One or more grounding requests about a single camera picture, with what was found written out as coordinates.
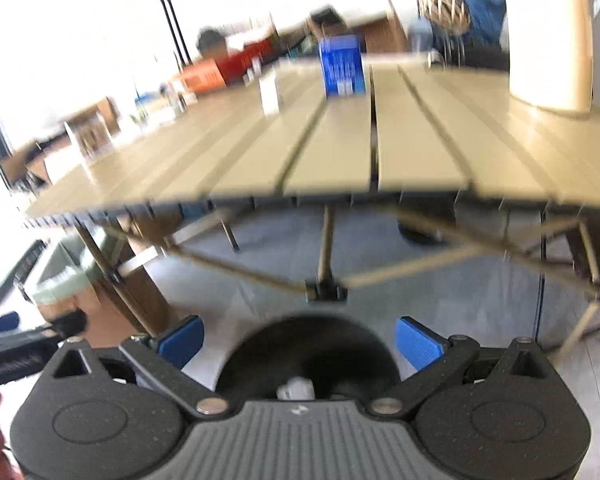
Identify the black round trash bin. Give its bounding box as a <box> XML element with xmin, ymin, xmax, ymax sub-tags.
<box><xmin>215</xmin><ymin>314</ymin><xmax>401</xmax><ymax>404</ymax></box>

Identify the clear jar with black lid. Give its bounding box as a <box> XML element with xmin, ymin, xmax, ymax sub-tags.
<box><xmin>64</xmin><ymin>110</ymin><xmax>112</xmax><ymax>159</ymax></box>

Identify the orange shoe box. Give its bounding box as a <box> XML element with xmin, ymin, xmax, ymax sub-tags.
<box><xmin>171</xmin><ymin>38</ymin><xmax>276</xmax><ymax>94</ymax></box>

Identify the small white box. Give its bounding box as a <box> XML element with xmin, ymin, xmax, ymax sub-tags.
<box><xmin>258</xmin><ymin>70</ymin><xmax>282</xmax><ymax>116</ymax></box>

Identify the blue tissue pack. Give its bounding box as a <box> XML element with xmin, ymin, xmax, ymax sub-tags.
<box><xmin>318</xmin><ymin>35</ymin><xmax>366</xmax><ymax>99</ymax></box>

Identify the dark blue fabric bag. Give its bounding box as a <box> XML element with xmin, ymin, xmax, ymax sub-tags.
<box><xmin>460</xmin><ymin>0</ymin><xmax>507</xmax><ymax>52</ymax></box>

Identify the brown cardboard box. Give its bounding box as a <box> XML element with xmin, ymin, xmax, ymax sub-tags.
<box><xmin>274</xmin><ymin>0</ymin><xmax>412</xmax><ymax>57</ymax></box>

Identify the wicker rattan ball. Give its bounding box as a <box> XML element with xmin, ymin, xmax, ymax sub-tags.
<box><xmin>417</xmin><ymin>0</ymin><xmax>471</xmax><ymax>36</ymax></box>

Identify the beige thermos jug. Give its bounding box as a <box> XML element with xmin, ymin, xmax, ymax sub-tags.
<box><xmin>506</xmin><ymin>0</ymin><xmax>594</xmax><ymax>116</ymax></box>

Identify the folding table frame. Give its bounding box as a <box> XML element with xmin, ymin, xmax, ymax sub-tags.
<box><xmin>27</xmin><ymin>200</ymin><xmax>600</xmax><ymax>360</ymax></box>

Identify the black trolley handle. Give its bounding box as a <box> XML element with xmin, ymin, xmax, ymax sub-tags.
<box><xmin>159</xmin><ymin>0</ymin><xmax>192</xmax><ymax>70</ymax></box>

